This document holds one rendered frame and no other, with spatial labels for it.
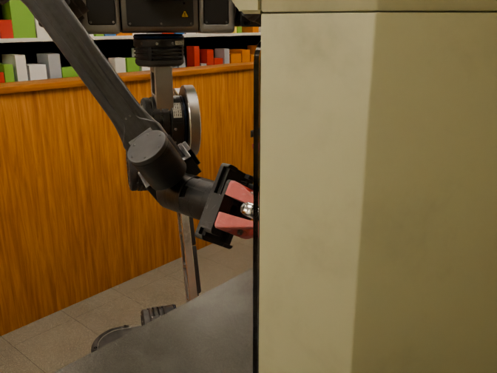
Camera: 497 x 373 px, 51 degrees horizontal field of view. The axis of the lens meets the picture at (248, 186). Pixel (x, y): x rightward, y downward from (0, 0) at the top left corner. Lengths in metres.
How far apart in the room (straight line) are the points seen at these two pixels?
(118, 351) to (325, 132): 0.51
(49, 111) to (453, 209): 2.27
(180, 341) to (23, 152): 1.83
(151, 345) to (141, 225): 2.22
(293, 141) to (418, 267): 0.15
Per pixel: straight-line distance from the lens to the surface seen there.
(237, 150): 3.45
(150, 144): 0.68
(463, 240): 0.48
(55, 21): 0.82
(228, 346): 0.81
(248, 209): 0.58
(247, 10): 0.49
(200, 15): 1.43
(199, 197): 0.68
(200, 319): 0.88
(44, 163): 2.61
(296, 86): 0.45
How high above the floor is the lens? 1.40
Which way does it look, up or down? 18 degrees down
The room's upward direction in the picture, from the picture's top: straight up
